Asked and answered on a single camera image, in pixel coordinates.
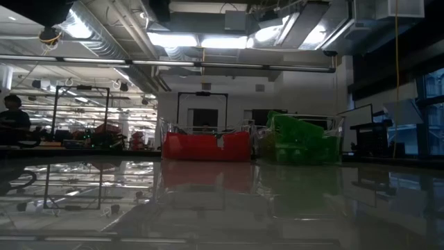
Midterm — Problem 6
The white ceiling unit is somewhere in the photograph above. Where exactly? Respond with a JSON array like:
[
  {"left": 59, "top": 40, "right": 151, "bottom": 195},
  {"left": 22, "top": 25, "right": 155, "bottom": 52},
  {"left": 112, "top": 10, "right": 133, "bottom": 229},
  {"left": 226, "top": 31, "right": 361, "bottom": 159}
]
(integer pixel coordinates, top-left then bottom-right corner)
[{"left": 376, "top": 0, "right": 426, "bottom": 19}]

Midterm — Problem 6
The red plastic building block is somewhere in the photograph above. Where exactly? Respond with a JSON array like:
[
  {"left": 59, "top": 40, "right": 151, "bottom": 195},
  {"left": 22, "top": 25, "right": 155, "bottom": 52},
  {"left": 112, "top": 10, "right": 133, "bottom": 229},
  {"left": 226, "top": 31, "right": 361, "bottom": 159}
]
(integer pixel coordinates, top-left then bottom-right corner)
[
  {"left": 221, "top": 131, "right": 252, "bottom": 162},
  {"left": 162, "top": 131, "right": 223, "bottom": 162}
]

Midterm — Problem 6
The yellow cable reel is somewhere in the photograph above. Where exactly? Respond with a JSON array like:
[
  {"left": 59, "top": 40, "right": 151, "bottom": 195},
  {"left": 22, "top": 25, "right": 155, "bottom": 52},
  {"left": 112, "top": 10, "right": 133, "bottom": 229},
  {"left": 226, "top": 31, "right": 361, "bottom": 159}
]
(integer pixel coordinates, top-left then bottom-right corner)
[{"left": 37, "top": 26, "right": 63, "bottom": 46}]

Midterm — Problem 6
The green two-stud building block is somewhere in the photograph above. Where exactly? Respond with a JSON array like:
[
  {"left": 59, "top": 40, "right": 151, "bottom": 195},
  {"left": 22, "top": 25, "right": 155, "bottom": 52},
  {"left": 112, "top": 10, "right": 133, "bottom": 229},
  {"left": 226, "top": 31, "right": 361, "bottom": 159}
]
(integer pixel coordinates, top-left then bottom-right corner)
[
  {"left": 266, "top": 110, "right": 326, "bottom": 140},
  {"left": 275, "top": 137, "right": 315, "bottom": 164},
  {"left": 311, "top": 134, "right": 343, "bottom": 164}
]

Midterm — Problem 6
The black desk with monitor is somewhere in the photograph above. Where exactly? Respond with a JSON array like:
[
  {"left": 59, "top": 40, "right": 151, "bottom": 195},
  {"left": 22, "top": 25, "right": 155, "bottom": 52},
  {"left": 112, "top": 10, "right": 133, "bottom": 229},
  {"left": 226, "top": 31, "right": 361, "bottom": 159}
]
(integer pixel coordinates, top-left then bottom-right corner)
[{"left": 349, "top": 103, "right": 395, "bottom": 153}]

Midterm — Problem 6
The black metal frame rig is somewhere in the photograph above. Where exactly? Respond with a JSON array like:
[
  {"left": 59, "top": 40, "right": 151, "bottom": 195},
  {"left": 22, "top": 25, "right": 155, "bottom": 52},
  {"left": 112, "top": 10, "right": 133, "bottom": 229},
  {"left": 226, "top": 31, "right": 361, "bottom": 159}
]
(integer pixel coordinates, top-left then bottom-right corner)
[
  {"left": 51, "top": 85, "right": 111, "bottom": 135},
  {"left": 176, "top": 91, "right": 229, "bottom": 135}
]

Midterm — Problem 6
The dark workbench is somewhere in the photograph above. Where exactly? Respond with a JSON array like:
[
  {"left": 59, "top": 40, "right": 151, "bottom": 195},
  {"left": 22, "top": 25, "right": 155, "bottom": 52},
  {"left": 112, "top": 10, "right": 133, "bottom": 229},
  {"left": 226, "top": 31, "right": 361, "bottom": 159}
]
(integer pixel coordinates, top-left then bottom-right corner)
[{"left": 0, "top": 140, "right": 160, "bottom": 158}]

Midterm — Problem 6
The silver ventilation duct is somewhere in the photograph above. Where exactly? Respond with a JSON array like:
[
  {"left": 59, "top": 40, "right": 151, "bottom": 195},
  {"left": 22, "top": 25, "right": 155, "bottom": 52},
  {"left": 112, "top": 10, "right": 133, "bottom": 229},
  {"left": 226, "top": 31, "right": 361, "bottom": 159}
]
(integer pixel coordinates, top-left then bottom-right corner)
[{"left": 58, "top": 0, "right": 174, "bottom": 94}]

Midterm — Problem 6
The long ceiling light bar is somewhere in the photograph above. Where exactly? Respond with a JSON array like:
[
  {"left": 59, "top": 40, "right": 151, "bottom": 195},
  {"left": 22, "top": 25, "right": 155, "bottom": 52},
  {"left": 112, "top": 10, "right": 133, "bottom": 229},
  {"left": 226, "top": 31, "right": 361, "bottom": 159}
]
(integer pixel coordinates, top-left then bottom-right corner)
[
  {"left": 0, "top": 54, "right": 131, "bottom": 67},
  {"left": 131, "top": 59, "right": 336, "bottom": 74}
]

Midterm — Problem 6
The glossy white table cover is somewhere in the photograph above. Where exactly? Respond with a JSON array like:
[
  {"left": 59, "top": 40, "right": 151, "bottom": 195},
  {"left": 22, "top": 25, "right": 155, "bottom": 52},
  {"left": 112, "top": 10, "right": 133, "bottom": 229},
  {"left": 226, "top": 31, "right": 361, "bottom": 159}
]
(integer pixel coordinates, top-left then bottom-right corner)
[{"left": 0, "top": 152, "right": 444, "bottom": 250}]

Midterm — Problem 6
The grey ceiling box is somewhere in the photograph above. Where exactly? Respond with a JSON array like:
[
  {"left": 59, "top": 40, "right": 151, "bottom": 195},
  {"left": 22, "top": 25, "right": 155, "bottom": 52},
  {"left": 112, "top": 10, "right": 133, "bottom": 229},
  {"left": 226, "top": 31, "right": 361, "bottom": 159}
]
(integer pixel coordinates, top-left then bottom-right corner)
[{"left": 224, "top": 9, "right": 248, "bottom": 33}]

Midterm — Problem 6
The blue-lit window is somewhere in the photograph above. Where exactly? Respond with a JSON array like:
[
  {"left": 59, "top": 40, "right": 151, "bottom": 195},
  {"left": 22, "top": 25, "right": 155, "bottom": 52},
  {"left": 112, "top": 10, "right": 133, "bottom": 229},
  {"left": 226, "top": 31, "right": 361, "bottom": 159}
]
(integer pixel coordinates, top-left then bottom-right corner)
[{"left": 418, "top": 67, "right": 444, "bottom": 156}]

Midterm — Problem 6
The person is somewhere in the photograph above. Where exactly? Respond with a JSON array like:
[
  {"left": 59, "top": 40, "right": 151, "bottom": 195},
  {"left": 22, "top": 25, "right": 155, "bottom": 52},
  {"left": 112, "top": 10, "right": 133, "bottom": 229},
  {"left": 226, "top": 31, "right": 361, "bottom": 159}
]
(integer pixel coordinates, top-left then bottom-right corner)
[{"left": 0, "top": 94, "right": 33, "bottom": 147}]

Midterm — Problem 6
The black cabinet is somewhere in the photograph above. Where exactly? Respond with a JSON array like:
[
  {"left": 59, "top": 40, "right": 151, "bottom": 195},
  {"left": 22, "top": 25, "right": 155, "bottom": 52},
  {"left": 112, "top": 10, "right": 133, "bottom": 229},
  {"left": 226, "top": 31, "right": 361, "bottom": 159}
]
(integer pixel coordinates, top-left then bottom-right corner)
[{"left": 251, "top": 108, "right": 275, "bottom": 126}]

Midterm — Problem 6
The clear plastic bin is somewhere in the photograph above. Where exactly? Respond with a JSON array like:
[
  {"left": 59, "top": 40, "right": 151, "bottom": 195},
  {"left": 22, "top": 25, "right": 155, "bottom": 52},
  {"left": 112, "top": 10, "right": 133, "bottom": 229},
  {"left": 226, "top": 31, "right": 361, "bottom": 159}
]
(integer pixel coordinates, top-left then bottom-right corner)
[
  {"left": 254, "top": 112, "right": 347, "bottom": 165},
  {"left": 157, "top": 117, "right": 256, "bottom": 163}
]

